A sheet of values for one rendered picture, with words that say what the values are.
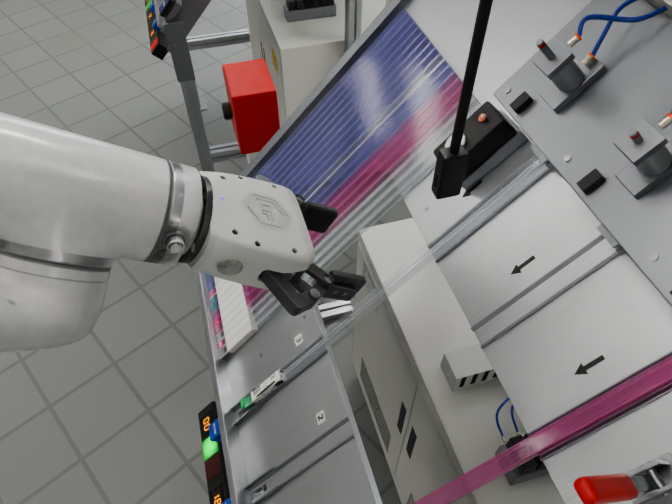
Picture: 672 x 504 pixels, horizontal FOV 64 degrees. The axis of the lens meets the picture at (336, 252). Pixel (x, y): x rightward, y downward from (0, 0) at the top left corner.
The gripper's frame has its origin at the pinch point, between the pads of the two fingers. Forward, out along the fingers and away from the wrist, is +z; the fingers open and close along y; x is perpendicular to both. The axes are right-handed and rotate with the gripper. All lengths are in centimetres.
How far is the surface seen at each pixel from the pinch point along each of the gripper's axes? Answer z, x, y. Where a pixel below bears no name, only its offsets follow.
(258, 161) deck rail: 7.1, 15.7, 36.2
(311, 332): 8.2, 16.7, 2.8
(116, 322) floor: 15, 114, 75
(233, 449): 3.9, 33.6, -4.7
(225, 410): 3.6, 33.5, 0.9
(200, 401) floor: 34, 101, 41
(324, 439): 7.7, 19.4, -10.3
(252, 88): 15, 20, 70
